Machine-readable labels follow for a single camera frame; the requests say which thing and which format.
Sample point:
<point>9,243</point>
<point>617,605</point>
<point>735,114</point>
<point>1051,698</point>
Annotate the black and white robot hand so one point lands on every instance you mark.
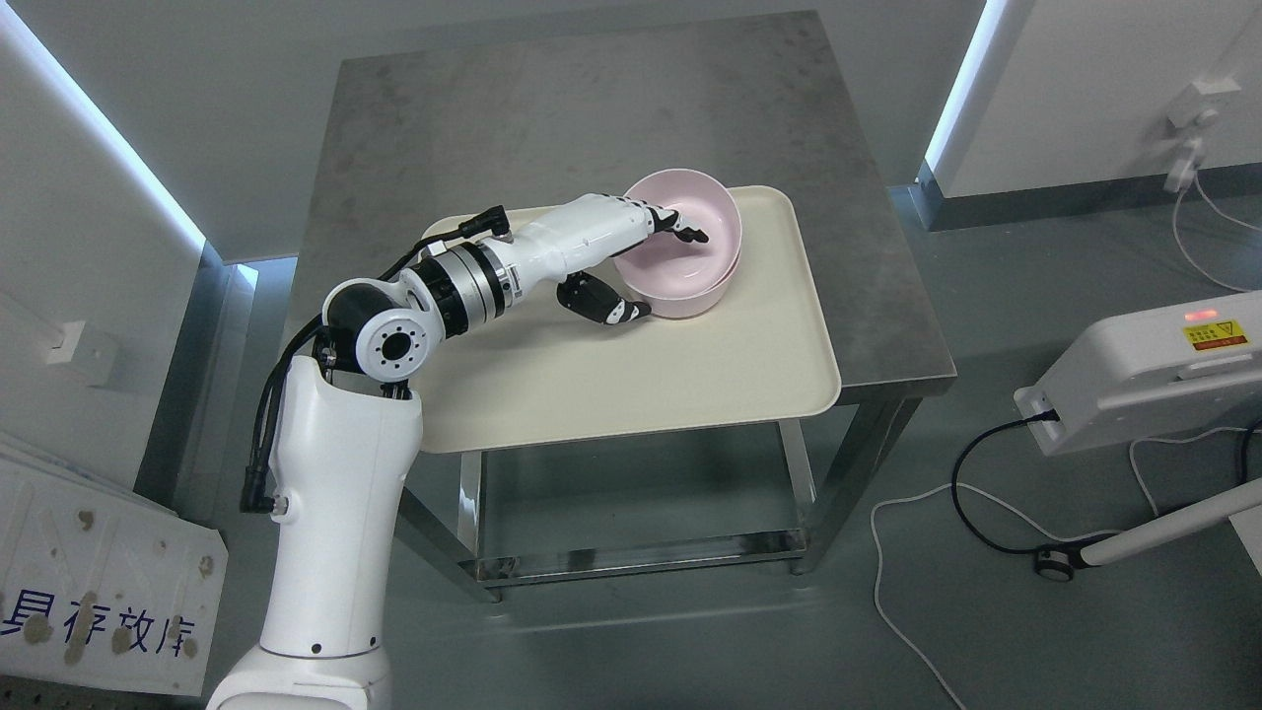
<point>568,241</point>

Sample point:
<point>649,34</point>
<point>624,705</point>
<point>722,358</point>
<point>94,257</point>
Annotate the pink bowl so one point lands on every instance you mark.
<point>690,301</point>
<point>694,254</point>

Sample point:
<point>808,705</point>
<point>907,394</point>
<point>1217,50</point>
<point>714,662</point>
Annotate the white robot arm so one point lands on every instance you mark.
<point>337,429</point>

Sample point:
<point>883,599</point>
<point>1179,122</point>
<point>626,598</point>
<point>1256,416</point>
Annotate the cream plastic tray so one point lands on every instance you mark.
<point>540,374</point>

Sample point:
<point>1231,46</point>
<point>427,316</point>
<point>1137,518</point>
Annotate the white stand leg with caster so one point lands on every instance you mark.
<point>1240,507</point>

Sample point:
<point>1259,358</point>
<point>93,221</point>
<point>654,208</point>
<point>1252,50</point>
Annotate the white machine housing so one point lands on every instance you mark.
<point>1156,371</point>

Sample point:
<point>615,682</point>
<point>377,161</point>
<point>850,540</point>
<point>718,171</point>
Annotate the steel table frame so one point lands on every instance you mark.
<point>646,505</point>

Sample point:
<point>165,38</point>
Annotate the white wall socket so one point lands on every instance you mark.
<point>85,353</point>

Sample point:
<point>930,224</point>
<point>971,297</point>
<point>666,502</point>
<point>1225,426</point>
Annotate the white wall plug adapter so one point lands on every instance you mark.
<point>1194,112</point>

